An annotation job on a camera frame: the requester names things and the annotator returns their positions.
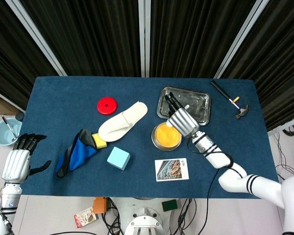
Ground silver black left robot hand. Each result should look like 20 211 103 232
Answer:
1 133 52 184

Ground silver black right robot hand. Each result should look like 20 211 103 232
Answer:
164 92 200 138

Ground white plastic spoon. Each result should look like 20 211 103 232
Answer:
166 104 190 128

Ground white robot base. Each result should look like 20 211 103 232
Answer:
110 197 181 235

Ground beige bowl with yellow inside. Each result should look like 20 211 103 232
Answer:
152 122 182 150

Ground metal tray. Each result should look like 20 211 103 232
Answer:
156 86 211 125

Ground metal bowl with yellow interior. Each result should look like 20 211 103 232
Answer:
151 121 183 152

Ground red round disc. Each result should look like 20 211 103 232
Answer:
97 96 118 116

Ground light blue plastic basin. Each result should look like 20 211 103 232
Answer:
0 117 23 147

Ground white slipper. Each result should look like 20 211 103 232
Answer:
98 101 148 142

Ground blue grey cloth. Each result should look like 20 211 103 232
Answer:
55 129 98 178

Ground light blue foam cube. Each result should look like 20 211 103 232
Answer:
106 146 131 171

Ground blue fabric table cover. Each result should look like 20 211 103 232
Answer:
16 75 278 199

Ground dark green box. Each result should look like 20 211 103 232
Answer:
161 199 179 212

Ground printed snack packet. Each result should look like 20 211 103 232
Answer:
73 207 98 229

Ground yellow sponge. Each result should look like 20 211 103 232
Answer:
91 133 108 149

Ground orange box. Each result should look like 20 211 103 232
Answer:
92 197 108 214

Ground black pleated curtain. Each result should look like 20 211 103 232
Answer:
0 0 294 132

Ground dragon wall photo postcard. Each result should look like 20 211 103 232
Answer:
154 158 190 182

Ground black handled claw hammer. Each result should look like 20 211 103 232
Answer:
210 80 249 120

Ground white frame post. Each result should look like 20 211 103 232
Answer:
214 0 270 79
138 0 152 78
4 0 67 76
268 114 294 137
0 87 25 113

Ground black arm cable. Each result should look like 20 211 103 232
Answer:
187 141 248 235

